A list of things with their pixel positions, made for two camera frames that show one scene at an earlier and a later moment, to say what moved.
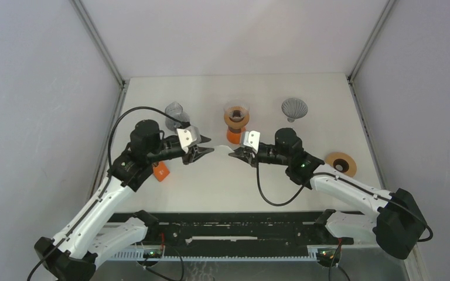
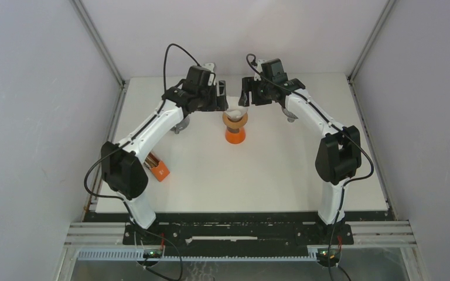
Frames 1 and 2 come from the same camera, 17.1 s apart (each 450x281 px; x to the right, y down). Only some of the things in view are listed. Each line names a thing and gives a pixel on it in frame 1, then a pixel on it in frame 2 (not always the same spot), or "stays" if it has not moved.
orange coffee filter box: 161,171 stays
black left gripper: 190,156 → 218,103
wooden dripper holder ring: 238,124 stays
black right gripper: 241,153 → 250,84
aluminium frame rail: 99,42 stays
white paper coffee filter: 222,151 → 235,112
